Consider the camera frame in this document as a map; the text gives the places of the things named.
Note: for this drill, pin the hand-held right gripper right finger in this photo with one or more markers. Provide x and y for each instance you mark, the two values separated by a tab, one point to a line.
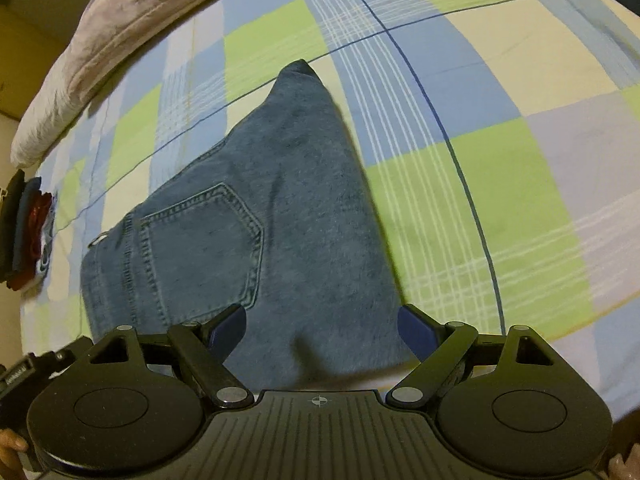
415	330

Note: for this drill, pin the red folded garment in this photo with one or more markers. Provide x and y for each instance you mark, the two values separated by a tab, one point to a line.
37	220

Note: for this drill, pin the black folded garment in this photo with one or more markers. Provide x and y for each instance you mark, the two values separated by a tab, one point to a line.
12	230

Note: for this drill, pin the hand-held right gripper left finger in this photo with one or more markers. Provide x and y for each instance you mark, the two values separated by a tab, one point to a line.
227	332

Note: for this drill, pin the person's left hand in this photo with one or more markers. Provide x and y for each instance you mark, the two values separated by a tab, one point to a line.
10	447

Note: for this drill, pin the large grey pillow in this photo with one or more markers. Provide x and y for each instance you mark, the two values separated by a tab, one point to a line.
125	25

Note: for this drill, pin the blue denim jeans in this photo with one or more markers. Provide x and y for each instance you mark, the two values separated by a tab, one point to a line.
300	210

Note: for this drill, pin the checkered bedsheet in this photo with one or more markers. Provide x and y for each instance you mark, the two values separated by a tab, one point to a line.
500	185

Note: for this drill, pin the blue printed folded garment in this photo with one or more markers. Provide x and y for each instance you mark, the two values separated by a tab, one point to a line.
48	245

